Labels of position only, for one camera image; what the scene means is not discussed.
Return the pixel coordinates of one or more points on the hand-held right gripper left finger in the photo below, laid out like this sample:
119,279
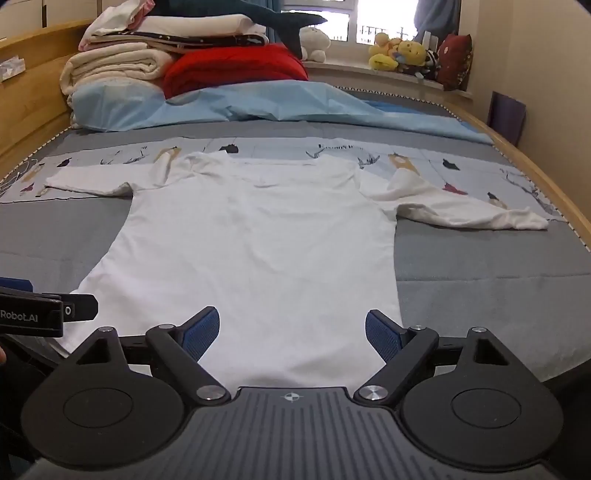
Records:
203,334

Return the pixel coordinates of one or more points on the yellow round plush toy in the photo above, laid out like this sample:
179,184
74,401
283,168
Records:
413,53

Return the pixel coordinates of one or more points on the red bag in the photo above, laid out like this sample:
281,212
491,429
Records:
455,60

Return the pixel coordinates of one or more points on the cream folded blanket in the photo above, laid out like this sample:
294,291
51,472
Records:
115,62

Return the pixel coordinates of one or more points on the white window sill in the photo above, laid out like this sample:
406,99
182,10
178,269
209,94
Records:
351,76

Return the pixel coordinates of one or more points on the clear plastic packet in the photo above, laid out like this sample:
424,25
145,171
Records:
10,68

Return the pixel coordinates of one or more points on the white plush toy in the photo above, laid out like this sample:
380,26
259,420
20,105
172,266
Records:
314,41

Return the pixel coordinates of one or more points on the white pink folded cloth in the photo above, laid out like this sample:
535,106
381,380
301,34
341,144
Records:
117,13

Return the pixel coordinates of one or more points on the yellow pink plush toy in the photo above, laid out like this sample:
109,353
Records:
383,53

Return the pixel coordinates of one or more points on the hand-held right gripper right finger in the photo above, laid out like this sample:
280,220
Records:
383,334

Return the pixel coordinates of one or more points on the wooden wardrobe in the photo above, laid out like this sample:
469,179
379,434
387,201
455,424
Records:
46,11

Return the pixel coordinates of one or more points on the grey printed bed sheet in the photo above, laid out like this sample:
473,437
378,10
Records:
461,258

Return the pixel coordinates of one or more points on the window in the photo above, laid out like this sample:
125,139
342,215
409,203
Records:
369,14

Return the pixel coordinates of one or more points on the purple box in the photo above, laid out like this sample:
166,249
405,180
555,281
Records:
505,117

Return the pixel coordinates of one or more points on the light blue duvet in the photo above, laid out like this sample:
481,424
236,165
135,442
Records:
258,99

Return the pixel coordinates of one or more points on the dark patterned folded cloth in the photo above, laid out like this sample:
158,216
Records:
240,40

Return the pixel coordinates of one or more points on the red folded blanket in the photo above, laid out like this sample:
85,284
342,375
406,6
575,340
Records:
231,69

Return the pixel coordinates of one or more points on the white t-shirt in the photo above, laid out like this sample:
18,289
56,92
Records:
258,240

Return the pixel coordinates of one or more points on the blue curtain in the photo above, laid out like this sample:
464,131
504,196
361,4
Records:
434,16

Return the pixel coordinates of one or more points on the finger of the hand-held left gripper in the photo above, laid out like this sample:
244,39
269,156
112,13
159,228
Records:
81,308

